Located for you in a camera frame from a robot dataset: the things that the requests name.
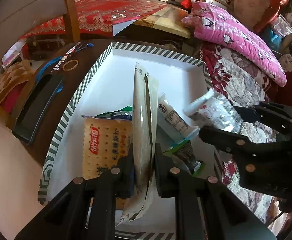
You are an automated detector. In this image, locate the soda cracker packet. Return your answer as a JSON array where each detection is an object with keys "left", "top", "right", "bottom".
[{"left": 82, "top": 115, "right": 134, "bottom": 210}]

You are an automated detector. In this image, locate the silver snack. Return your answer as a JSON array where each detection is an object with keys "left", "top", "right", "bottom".
[{"left": 183, "top": 88, "right": 243, "bottom": 133}]

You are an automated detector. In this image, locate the white blue snack packet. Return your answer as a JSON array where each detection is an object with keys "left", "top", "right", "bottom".
[{"left": 157, "top": 93, "right": 200, "bottom": 145}]

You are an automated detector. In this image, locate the brown snack green wrapper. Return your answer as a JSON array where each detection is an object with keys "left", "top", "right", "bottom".
[{"left": 95, "top": 106, "right": 133, "bottom": 120}]

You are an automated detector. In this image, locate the dark maroon cushion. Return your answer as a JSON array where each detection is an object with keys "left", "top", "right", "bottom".
[{"left": 268, "top": 42, "right": 292, "bottom": 108}]

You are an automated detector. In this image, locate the white maroon floral fleece blanket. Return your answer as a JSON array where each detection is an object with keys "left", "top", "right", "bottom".
[{"left": 199, "top": 47, "right": 287, "bottom": 235}]

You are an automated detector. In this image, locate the green striped white box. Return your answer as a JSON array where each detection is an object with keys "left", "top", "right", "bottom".
[{"left": 38, "top": 42, "right": 221, "bottom": 239}]

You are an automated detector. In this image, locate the pink penguin quilt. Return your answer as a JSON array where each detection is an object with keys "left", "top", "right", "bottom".
[{"left": 182, "top": 0, "right": 287, "bottom": 87}]

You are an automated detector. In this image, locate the tan rubber band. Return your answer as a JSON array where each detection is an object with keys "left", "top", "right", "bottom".
[{"left": 62, "top": 60, "right": 79, "bottom": 72}]

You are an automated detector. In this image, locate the red patterned tablecloth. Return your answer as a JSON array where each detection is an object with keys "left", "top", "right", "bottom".
[{"left": 20, "top": 0, "right": 168, "bottom": 40}]

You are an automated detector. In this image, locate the blue lanyard strap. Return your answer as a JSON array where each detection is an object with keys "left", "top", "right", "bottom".
[{"left": 35, "top": 42, "right": 94, "bottom": 93}]

